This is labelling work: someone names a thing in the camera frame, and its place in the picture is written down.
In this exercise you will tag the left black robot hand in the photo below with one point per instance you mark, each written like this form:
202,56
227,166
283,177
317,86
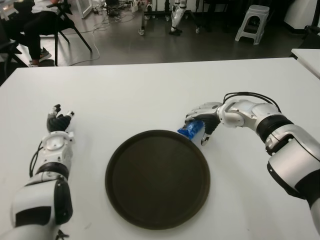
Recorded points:
58,122

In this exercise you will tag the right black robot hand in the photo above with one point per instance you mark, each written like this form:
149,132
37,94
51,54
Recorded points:
210,117

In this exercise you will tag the blue Oreo cookie pack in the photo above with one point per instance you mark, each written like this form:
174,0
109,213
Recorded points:
192,129

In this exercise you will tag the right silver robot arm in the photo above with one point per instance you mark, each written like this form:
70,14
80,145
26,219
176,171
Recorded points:
275,125

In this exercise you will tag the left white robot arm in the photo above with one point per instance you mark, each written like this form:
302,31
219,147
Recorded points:
48,150

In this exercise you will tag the round dark brown tray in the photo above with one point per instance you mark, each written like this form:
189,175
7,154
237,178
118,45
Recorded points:
157,180

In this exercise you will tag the black chair with armrest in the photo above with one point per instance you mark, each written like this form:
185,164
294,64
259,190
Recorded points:
10,50

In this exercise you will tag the person in black trousers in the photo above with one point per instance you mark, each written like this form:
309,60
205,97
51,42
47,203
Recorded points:
37,27

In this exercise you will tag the black office chair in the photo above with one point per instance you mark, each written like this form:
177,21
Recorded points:
66,21

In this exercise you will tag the white humanoid robot leg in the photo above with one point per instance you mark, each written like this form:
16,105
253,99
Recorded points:
176,16

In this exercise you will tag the grey plastic stool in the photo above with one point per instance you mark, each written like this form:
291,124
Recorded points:
255,15

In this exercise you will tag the white side table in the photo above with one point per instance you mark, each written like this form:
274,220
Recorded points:
308,60

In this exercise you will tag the white framed board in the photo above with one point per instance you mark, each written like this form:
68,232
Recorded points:
86,10

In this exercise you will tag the black armchair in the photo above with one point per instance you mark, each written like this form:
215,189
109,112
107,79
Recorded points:
311,37

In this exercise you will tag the black wheeled metal frame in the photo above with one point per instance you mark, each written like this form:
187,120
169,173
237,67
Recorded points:
142,21

